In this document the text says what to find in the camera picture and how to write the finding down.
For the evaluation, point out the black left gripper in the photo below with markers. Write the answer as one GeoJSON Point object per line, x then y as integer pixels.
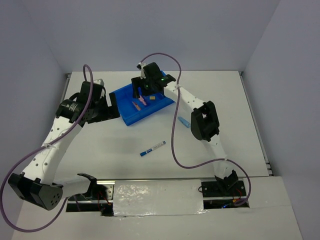
{"type": "Point", "coordinates": [110, 112]}

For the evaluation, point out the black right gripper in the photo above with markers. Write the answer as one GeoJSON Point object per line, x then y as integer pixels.
{"type": "Point", "coordinates": [137, 82]}

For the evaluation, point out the pink translucent case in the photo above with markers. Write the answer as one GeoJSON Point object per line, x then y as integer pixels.
{"type": "Point", "coordinates": [142, 100]}

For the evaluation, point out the orange translucent case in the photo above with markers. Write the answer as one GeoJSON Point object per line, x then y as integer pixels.
{"type": "Point", "coordinates": [136, 106]}

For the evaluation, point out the blue white marker pen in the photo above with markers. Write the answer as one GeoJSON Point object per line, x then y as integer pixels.
{"type": "Point", "coordinates": [158, 145]}

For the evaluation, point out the blue translucent case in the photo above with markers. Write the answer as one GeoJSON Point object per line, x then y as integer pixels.
{"type": "Point", "coordinates": [186, 123]}

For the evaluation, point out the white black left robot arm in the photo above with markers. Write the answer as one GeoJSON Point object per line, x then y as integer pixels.
{"type": "Point", "coordinates": [36, 183]}

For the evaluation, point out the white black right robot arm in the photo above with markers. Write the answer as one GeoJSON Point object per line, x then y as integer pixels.
{"type": "Point", "coordinates": [204, 121]}

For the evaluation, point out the blue plastic compartment tray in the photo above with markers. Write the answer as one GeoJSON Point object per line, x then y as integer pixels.
{"type": "Point", "coordinates": [128, 112]}

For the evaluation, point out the white foil covered panel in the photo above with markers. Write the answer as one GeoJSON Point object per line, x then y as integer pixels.
{"type": "Point", "coordinates": [157, 198]}

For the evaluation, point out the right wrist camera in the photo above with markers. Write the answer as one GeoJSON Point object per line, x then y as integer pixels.
{"type": "Point", "coordinates": [141, 66]}

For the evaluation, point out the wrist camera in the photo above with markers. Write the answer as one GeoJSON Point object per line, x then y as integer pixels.
{"type": "Point", "coordinates": [99, 82]}
{"type": "Point", "coordinates": [141, 66]}

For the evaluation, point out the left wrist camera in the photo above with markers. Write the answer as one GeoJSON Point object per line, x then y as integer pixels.
{"type": "Point", "coordinates": [99, 82]}

